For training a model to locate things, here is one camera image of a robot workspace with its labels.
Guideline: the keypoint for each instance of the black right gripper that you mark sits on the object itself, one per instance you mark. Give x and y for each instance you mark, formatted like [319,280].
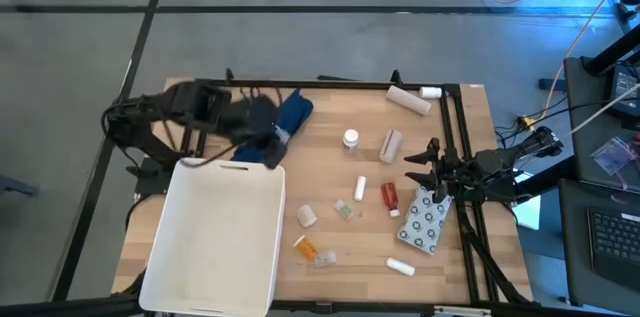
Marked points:
[457,174]

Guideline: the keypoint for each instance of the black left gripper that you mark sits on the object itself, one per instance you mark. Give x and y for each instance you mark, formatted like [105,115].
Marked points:
[245,117]

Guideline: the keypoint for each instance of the long beige bandage roll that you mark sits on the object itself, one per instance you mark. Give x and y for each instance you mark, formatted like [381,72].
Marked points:
[408,100]

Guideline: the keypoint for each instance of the short cream knit bandage roll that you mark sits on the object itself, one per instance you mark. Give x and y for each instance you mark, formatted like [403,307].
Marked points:
[306,216]

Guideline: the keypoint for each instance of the small white tube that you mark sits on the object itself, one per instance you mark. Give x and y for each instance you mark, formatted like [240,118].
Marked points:
[430,92]

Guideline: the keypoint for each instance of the clear bottle with white cap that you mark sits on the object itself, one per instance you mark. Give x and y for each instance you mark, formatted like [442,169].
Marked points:
[350,140]

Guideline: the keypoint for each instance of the small clear packet green label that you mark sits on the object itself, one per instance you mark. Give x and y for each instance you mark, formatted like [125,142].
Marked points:
[343,209]

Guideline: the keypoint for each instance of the orange pill bottle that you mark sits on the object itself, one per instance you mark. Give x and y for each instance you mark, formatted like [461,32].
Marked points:
[305,248]

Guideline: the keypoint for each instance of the white perforated plastic basket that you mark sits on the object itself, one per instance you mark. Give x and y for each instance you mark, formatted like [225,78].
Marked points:
[215,237]

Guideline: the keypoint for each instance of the small clear plastic packet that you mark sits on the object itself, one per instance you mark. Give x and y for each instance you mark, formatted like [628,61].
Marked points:
[325,259]

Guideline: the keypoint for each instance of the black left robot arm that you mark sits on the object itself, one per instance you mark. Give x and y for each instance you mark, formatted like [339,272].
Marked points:
[150,117]

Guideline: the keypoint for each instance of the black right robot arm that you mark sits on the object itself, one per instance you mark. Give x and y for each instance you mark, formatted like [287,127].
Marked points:
[500,162]

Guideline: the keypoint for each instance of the blue cloth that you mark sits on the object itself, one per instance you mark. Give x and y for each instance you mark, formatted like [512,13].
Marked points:
[297,112]

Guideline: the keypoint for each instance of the black side desk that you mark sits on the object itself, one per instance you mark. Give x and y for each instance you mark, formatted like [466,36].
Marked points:
[575,257]
[585,122]

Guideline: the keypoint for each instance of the clear plastic bag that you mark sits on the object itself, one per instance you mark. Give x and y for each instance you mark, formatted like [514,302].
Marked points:
[614,154]

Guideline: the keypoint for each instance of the black laptop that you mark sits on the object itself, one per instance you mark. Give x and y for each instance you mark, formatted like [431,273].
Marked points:
[615,242]

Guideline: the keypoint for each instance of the black monitor device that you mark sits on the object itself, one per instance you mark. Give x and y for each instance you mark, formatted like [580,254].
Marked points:
[625,89]

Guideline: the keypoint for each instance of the black stand beam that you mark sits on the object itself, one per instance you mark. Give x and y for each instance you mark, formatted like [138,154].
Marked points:
[612,49]

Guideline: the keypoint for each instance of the black aluminium table frame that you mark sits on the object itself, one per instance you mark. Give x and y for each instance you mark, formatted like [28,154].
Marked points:
[350,83]

